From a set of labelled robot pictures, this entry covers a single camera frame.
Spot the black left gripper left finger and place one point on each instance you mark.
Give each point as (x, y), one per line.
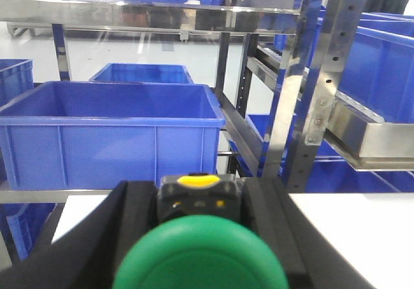
(88, 256)

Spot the blue bin bottom right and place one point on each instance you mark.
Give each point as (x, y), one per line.
(330, 173)

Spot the large blue bin right shelf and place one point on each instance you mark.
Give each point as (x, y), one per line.
(379, 72)

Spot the blue bin far right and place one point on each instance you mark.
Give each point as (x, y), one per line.
(391, 23)

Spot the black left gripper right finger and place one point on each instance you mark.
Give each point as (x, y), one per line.
(307, 258)

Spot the blue bin behind lower left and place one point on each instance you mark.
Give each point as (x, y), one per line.
(141, 72)

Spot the green mushroom push button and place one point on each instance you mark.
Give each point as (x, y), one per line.
(199, 241)

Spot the small blue bin lower centre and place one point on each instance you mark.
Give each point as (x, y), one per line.
(255, 130)

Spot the blue bin far left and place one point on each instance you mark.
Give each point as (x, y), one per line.
(16, 78)

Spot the stainless steel shelving rack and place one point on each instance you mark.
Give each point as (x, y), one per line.
(306, 107)

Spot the large blue bin lower left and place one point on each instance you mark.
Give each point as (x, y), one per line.
(85, 135)

